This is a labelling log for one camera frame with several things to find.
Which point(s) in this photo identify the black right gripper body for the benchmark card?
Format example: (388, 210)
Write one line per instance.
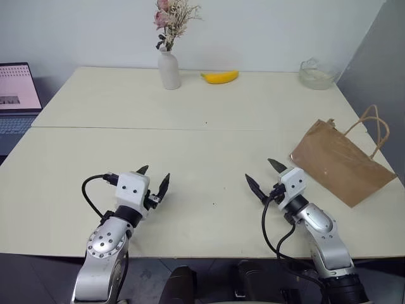
(278, 200)

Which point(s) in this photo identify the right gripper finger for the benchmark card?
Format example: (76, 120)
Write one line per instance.
(277, 165)
(255, 187)

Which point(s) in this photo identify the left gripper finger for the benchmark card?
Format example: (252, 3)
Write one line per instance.
(144, 169)
(164, 187)

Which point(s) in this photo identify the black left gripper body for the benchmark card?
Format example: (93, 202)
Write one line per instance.
(152, 202)

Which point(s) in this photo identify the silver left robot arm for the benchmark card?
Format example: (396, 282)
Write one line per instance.
(101, 247)

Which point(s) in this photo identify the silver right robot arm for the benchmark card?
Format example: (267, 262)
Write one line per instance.
(326, 240)

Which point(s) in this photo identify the brown paper bag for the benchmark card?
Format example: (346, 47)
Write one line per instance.
(335, 161)

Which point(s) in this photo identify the dark rounded shape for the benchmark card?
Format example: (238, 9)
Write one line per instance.
(178, 285)

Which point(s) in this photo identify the clear glass bowl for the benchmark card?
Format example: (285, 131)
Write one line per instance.
(316, 77)

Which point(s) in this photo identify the white ceramic vase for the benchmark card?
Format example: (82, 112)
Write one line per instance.
(169, 71)

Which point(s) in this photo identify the yellow banana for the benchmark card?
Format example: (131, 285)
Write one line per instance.
(220, 78)

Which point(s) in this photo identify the open grey laptop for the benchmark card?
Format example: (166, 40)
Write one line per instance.
(17, 92)

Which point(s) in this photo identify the dried pink flower bouquet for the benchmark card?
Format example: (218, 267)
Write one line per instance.
(174, 19)

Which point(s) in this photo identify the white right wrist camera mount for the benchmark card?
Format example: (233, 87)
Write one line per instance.
(292, 183)

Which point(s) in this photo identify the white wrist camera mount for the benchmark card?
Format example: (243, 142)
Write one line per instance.
(131, 190)
(292, 183)

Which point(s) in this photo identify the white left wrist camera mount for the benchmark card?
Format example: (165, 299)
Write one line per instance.
(131, 190)

